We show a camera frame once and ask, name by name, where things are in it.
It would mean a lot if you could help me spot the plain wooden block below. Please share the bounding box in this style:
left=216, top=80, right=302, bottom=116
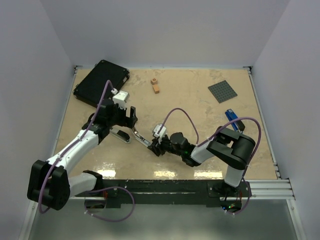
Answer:
left=152, top=84, right=160, bottom=94

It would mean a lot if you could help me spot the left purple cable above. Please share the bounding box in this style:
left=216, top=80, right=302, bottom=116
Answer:
left=37, top=80, right=136, bottom=222

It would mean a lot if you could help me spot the blue stapler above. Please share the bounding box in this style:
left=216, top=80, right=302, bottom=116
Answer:
left=225, top=109, right=245, bottom=133

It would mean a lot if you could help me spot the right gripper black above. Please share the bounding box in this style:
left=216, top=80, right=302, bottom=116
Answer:
left=147, top=134, right=184, bottom=157

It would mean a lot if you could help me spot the black hard case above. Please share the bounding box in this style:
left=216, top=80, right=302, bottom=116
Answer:
left=73, top=59, right=130, bottom=107

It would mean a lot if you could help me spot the wooden cube with circle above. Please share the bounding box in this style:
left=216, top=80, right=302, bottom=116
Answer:
left=150, top=78, right=158, bottom=85

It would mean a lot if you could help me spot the grey studded baseplate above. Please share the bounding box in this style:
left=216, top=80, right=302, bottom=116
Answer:
left=207, top=80, right=238, bottom=104

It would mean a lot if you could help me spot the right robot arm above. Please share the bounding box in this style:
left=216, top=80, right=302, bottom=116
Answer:
left=147, top=128, right=256, bottom=197

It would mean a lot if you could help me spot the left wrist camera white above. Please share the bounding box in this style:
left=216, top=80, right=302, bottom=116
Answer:
left=111, top=88, right=130, bottom=110

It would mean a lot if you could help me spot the grey metal stapler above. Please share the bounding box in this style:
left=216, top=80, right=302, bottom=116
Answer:
left=110, top=128, right=131, bottom=144

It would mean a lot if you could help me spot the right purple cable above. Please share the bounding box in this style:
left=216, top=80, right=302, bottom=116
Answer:
left=162, top=107, right=262, bottom=216

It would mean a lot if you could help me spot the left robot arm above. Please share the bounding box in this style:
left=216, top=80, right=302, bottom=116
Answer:
left=27, top=99, right=138, bottom=211

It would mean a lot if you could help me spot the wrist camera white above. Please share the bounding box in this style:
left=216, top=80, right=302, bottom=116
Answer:
left=152, top=123, right=167, bottom=138
left=111, top=88, right=130, bottom=110

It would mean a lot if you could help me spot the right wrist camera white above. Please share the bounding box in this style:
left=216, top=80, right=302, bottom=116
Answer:
left=152, top=123, right=167, bottom=138

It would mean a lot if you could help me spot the purple cable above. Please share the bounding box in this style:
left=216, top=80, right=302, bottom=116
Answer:
left=162, top=107, right=262, bottom=216
left=37, top=80, right=136, bottom=222

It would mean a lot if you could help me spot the aluminium frame rail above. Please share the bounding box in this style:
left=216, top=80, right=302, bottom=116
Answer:
left=248, top=179, right=295, bottom=200

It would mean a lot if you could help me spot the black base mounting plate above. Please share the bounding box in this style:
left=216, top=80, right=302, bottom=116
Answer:
left=102, top=179, right=252, bottom=210

